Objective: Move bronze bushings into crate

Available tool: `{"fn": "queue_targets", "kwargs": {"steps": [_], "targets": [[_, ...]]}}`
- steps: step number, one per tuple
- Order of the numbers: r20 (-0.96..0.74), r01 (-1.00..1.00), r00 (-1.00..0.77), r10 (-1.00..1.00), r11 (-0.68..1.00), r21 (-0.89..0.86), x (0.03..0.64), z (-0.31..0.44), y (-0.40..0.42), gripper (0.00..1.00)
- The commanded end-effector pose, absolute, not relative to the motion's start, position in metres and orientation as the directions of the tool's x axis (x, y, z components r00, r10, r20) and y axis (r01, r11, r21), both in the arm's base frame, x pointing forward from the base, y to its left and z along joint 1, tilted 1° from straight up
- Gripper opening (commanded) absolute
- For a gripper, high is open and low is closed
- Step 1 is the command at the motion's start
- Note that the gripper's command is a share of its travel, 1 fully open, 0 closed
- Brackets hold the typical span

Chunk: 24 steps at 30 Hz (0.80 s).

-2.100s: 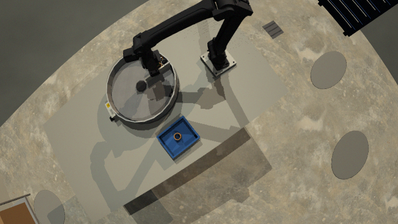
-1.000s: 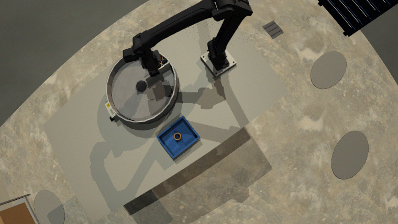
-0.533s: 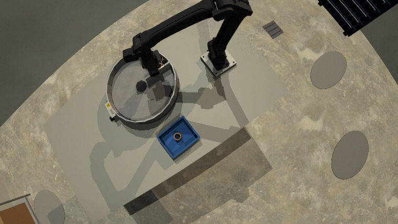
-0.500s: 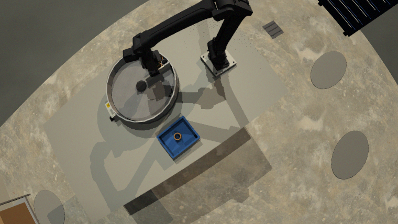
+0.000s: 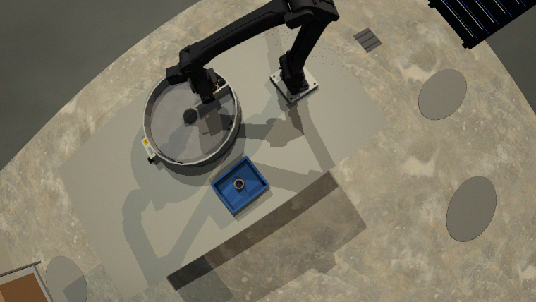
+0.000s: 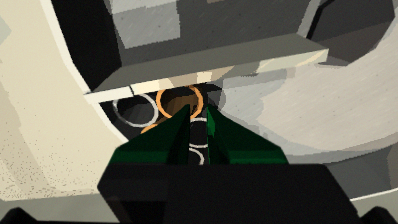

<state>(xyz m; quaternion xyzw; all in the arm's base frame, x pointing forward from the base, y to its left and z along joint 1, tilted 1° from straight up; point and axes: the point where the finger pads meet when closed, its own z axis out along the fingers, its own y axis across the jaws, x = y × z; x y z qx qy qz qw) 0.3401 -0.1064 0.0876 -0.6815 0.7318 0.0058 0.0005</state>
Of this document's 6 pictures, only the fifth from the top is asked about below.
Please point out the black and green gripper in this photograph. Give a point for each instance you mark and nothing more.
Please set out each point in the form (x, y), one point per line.
(213, 77)

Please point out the blue crate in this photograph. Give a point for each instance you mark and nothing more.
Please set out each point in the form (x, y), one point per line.
(233, 197)

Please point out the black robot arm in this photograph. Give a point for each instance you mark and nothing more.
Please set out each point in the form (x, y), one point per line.
(276, 12)

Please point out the dark grey metal bushing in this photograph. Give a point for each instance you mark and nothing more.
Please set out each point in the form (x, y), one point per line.
(220, 82)

